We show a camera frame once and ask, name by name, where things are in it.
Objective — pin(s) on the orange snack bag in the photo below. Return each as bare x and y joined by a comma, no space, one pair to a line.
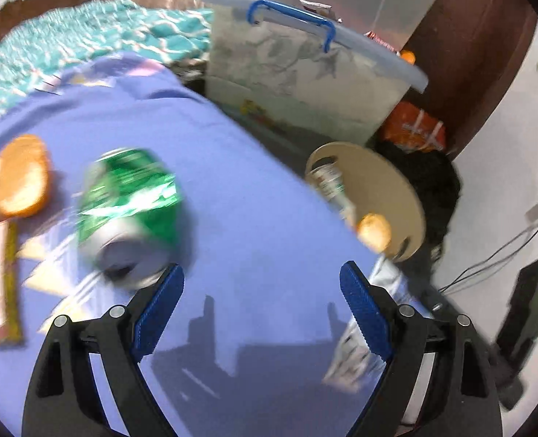
410,127

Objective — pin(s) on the crushed green drink can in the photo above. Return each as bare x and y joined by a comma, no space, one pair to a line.
127,191

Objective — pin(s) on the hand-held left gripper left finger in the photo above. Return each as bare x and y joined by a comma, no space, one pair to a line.
159,309

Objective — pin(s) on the brown wooden wardrobe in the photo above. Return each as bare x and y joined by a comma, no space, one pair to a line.
478,54

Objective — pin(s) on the crushed white drink can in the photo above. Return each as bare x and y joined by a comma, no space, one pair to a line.
330,182

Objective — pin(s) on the black electronic device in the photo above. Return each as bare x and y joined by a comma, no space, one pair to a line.
524,309

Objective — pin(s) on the carved wooden headboard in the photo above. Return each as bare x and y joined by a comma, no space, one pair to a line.
18,9

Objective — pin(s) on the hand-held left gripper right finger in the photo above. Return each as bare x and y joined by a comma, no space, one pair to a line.
364,314

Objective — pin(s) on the red white snack packet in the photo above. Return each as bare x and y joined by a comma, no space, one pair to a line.
380,42
317,7

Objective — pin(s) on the blue printed blanket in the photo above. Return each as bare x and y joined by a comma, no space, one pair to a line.
250,236

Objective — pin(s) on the teal patterned blanket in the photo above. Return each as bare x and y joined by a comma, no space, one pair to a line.
68,32

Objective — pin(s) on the large clear storage bin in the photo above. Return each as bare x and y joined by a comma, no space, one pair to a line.
387,4

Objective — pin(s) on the small orange fruit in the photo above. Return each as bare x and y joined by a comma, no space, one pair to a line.
374,232
408,57

